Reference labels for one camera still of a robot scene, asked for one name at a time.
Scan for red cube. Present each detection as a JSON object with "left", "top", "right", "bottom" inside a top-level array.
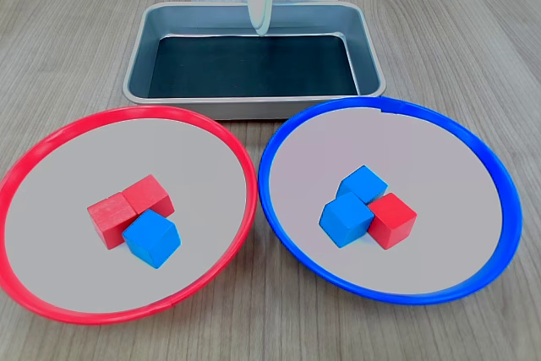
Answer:
[
  {"left": 86, "top": 192, "right": 139, "bottom": 251},
  {"left": 366, "top": 192, "right": 418, "bottom": 251},
  {"left": 121, "top": 173, "right": 176, "bottom": 218}
]

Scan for blue cube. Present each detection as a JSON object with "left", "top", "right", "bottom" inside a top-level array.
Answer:
[
  {"left": 121, "top": 208, "right": 182, "bottom": 270},
  {"left": 336, "top": 165, "right": 389, "bottom": 205},
  {"left": 318, "top": 191, "right": 375, "bottom": 249}
]

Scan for black mat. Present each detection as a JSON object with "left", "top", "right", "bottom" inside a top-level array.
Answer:
[{"left": 147, "top": 34, "right": 360, "bottom": 99}]

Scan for steel tray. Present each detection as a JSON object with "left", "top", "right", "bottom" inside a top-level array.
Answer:
[{"left": 122, "top": 0, "right": 387, "bottom": 121}]

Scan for blue-rimmed white plate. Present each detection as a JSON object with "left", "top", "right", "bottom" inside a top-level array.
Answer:
[{"left": 257, "top": 96, "right": 524, "bottom": 306}]

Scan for red-rimmed white plate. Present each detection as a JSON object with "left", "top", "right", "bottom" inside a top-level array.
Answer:
[{"left": 0, "top": 105, "right": 259, "bottom": 326}]

